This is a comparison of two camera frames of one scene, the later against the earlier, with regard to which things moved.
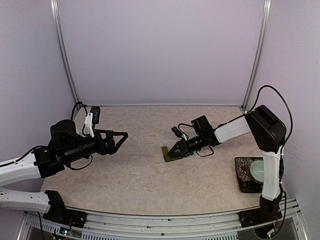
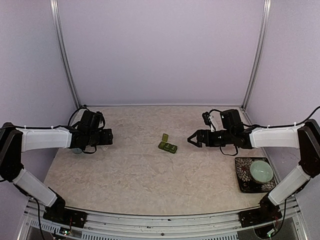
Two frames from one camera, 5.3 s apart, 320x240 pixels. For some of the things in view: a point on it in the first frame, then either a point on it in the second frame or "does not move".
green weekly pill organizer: x=167 y=157 to x=164 y=145
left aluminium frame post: x=55 y=9 does not move
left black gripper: x=110 y=148 to x=107 y=138
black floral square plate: x=246 y=182 does not move
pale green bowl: x=257 y=170 does not move
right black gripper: x=184 y=149 to x=200 y=133
